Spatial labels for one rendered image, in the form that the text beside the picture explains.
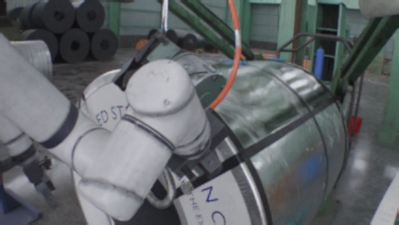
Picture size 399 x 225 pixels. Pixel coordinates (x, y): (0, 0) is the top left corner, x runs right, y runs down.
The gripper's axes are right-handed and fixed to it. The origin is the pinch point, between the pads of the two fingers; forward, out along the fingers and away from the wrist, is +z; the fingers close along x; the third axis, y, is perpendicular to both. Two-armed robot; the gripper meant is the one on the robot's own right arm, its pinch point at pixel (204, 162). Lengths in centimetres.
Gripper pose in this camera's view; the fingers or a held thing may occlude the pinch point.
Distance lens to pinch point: 67.3
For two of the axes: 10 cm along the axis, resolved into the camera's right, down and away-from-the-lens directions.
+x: 7.4, -6.6, 1.7
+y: 6.4, 6.1, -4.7
